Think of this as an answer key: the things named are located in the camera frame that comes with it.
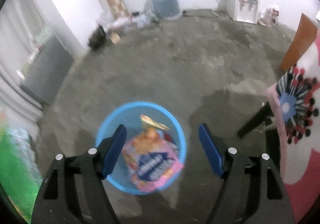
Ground orange pink snack bag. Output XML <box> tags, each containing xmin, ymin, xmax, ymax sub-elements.
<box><xmin>122</xmin><ymin>128</ymin><xmax>183</xmax><ymax>193</ymax></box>

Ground red snack packet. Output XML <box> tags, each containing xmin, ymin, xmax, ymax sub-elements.
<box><xmin>163</xmin><ymin>132</ymin><xmax>177</xmax><ymax>148</ymax></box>

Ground blue plastic trash bin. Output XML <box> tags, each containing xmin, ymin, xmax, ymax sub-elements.
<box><xmin>95</xmin><ymin>101</ymin><xmax>187</xmax><ymax>195</ymax></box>

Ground green snack bag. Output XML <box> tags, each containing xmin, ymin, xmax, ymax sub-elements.
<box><xmin>1</xmin><ymin>127</ymin><xmax>42</xmax><ymax>223</ymax></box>

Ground pink floral clothing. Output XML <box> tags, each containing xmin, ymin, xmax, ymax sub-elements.
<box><xmin>266</xmin><ymin>39</ymin><xmax>320</xmax><ymax>223</ymax></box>

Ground yellow noodle packet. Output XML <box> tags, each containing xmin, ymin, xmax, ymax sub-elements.
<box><xmin>140</xmin><ymin>115</ymin><xmax>170</xmax><ymax>132</ymax></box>

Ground grey cabinet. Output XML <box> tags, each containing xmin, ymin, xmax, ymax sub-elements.
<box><xmin>20</xmin><ymin>36</ymin><xmax>74</xmax><ymax>105</ymax></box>

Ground orange wooden board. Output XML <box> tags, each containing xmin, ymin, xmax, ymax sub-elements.
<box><xmin>280</xmin><ymin>13</ymin><xmax>318</xmax><ymax>71</ymax></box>

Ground dark brown box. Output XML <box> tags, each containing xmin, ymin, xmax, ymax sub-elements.
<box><xmin>88</xmin><ymin>25</ymin><xmax>106</xmax><ymax>50</ymax></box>

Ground grey curtain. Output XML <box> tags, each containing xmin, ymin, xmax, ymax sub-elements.
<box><xmin>1</xmin><ymin>0</ymin><xmax>54</xmax><ymax>128</ymax></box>

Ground white water dispenser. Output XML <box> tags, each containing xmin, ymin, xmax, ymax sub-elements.
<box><xmin>226</xmin><ymin>0</ymin><xmax>261</xmax><ymax>24</ymax></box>

